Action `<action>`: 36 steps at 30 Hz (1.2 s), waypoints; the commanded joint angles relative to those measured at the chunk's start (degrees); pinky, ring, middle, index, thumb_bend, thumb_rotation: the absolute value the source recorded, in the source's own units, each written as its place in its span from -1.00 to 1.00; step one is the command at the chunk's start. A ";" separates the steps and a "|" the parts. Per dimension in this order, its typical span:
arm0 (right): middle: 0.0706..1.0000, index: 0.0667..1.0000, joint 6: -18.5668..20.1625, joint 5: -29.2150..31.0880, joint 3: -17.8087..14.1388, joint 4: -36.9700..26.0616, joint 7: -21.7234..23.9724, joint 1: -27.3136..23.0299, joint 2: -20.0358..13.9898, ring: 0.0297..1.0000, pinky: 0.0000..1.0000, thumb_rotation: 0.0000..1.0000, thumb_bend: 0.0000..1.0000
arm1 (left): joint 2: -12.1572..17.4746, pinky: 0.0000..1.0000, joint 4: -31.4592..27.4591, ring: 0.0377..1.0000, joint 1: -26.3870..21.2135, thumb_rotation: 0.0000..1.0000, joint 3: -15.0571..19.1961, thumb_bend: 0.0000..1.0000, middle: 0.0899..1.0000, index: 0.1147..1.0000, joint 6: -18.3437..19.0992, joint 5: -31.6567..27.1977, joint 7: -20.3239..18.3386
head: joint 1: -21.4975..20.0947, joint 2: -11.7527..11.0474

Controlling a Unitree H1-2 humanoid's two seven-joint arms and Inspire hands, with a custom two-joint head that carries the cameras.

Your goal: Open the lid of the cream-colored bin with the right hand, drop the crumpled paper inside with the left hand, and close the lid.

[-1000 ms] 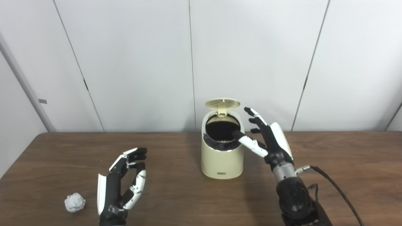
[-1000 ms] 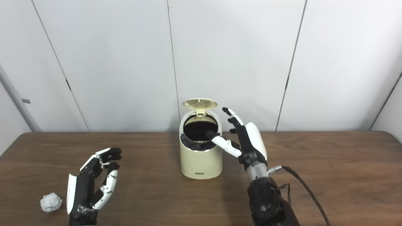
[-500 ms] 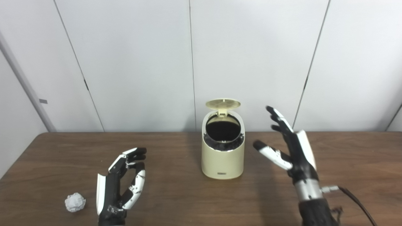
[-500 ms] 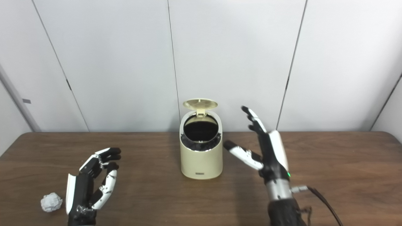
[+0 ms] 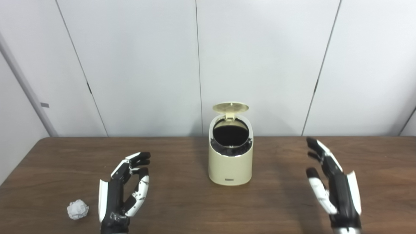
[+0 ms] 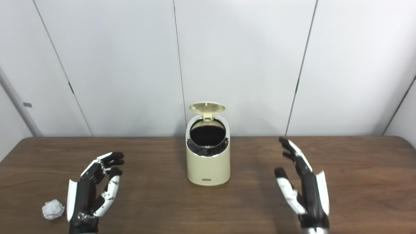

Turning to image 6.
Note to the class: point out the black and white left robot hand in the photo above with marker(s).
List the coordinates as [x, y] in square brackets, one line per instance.
[84, 195]

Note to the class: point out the black wall seam clip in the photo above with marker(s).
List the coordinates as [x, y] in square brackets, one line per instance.
[71, 87]

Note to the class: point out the white paper ball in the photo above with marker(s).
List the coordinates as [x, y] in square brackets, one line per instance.
[53, 209]

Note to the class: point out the small grey wall tag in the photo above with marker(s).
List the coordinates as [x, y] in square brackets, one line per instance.
[27, 104]

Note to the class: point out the black bin liner bag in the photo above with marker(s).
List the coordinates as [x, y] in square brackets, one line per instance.
[208, 151]

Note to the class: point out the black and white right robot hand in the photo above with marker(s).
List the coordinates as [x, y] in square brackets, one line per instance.
[312, 198]

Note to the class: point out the cream-colored bin body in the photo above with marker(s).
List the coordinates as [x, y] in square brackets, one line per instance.
[208, 169]

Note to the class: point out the round cream-colored bin lid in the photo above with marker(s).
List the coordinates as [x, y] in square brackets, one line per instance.
[207, 107]

